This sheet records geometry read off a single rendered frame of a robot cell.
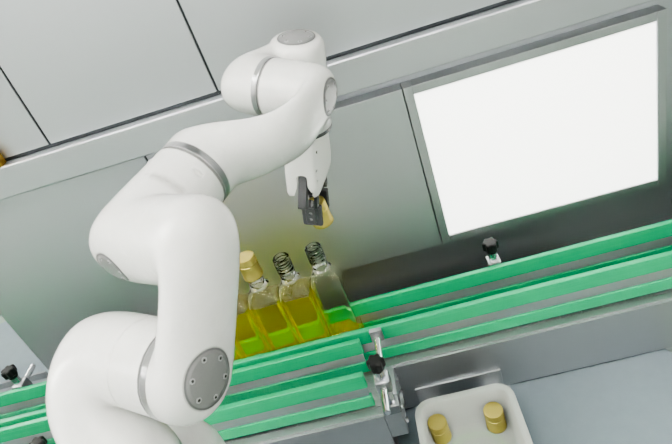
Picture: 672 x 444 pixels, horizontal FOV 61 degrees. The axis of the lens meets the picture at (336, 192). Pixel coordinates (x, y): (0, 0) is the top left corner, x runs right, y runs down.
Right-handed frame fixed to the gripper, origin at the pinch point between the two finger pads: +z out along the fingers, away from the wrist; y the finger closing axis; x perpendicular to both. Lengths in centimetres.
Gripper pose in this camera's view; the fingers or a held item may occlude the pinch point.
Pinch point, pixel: (315, 206)
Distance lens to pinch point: 91.2
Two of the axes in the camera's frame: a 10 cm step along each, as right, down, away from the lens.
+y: -2.1, 6.2, -7.6
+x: 9.7, 0.8, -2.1
